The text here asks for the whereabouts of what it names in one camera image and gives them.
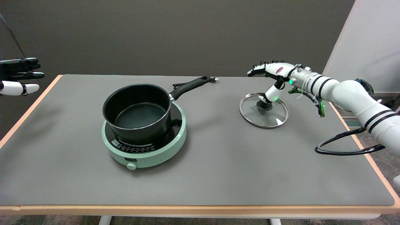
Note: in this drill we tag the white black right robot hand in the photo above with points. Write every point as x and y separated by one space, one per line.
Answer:
276 69

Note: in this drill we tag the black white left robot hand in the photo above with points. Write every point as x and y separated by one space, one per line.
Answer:
15 88

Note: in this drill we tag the glass pot lid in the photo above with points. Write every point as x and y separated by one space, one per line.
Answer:
265 118

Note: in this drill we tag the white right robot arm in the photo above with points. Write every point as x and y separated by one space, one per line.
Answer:
350 93

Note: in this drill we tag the floor vent grille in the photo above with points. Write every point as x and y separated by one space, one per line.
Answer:
351 122

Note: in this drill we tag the white partition panel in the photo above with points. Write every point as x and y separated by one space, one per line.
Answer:
368 37

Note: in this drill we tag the grey table mat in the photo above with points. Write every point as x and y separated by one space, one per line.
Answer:
218 175

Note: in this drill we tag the mint green induction cooker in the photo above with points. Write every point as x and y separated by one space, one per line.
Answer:
150 156

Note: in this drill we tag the white table leg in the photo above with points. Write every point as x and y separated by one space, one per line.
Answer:
105 220
275 222

